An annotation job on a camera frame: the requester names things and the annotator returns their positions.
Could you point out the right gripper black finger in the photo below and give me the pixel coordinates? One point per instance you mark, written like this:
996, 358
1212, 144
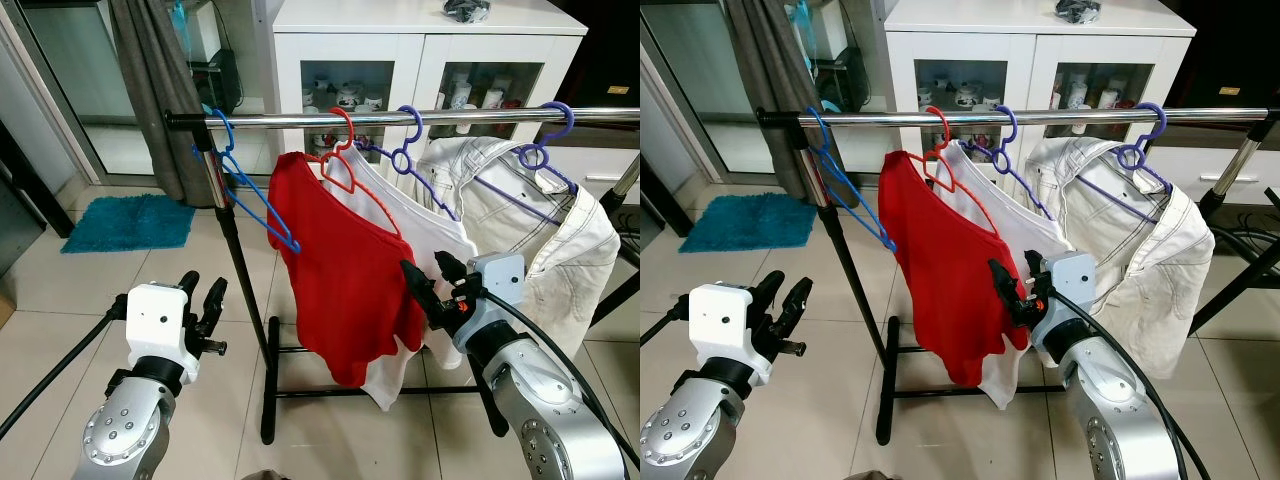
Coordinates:
1004, 283
419, 287
451, 268
1035, 267

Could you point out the teal hanging cloth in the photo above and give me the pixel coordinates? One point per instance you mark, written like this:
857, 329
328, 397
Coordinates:
180, 20
802, 20

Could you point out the red plastic hanger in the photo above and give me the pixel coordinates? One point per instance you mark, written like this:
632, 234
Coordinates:
350, 135
946, 130

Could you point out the blue plastic hanger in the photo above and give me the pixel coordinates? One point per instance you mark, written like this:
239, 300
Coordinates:
826, 135
228, 130

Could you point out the red t-shirt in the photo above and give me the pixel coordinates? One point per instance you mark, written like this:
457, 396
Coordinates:
340, 280
940, 280

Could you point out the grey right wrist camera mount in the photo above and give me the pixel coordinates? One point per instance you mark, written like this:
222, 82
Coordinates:
497, 275
1072, 275

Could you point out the teal shaggy floor mat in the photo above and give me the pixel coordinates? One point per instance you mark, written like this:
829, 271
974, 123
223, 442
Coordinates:
745, 222
125, 225

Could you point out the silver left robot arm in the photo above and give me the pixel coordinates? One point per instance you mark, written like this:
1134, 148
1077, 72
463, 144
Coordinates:
125, 435
680, 445

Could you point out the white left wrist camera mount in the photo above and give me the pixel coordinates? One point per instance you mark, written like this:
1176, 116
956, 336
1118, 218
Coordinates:
155, 325
725, 325

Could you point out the glass sliding door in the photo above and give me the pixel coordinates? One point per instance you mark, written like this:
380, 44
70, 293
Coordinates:
70, 70
690, 80

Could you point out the white ceramic jar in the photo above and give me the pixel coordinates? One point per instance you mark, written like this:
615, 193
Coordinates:
1077, 92
461, 92

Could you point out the white ceramic teapot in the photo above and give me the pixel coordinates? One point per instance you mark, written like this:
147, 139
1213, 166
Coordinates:
350, 97
970, 97

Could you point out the white t-shirt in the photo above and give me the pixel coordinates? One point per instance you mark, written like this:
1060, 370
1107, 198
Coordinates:
1020, 215
420, 225

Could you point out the chrome and black clothes rack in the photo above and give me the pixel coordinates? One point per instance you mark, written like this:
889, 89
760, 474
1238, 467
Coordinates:
280, 117
880, 118

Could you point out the white glass-door cabinet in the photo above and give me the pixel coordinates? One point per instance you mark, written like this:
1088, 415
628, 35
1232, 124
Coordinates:
400, 50
1015, 50

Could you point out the black metal stand leg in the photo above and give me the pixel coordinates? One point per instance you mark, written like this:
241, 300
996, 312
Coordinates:
615, 298
1235, 295

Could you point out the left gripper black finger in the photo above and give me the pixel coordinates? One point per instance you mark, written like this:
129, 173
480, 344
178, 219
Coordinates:
798, 302
215, 302
769, 287
189, 284

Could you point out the cream denim jacket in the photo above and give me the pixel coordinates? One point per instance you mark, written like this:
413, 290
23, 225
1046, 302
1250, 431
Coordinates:
1150, 270
560, 260

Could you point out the purple plastic hanger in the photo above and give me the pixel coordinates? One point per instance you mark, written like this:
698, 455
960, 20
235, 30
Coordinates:
1012, 125
568, 120
417, 125
1160, 120

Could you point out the grey curtain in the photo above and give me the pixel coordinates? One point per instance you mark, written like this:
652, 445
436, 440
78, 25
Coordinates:
150, 80
765, 80

